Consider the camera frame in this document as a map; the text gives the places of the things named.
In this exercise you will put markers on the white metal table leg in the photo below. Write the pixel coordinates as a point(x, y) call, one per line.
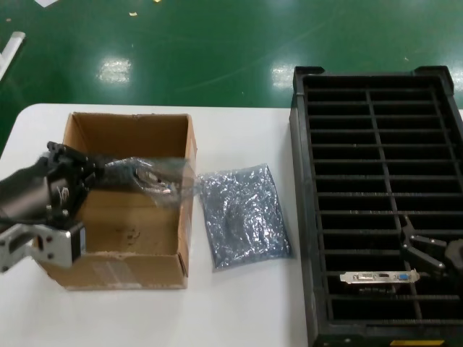
point(14, 41)

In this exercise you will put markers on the brown cardboard box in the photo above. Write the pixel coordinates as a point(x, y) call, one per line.
point(119, 133)

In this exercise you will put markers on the silver blue antistatic bag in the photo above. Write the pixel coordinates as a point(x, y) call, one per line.
point(246, 217)
point(184, 173)

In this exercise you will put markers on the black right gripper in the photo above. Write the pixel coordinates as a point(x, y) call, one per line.
point(455, 256)

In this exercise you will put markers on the white paper sheet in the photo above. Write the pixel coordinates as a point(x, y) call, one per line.
point(46, 3)

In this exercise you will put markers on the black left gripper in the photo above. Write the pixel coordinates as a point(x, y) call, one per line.
point(32, 191)

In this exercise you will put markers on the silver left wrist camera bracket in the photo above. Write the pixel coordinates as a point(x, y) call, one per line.
point(47, 246)

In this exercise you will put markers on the black slotted plastic container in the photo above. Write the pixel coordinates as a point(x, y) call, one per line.
point(300, 180)

